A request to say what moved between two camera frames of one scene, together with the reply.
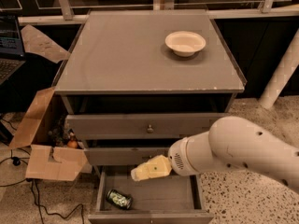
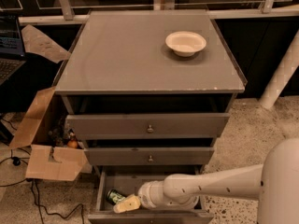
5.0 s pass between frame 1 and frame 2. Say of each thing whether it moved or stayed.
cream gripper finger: moved
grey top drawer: stayed
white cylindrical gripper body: moved
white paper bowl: stayed
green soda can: stayed
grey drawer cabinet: stayed
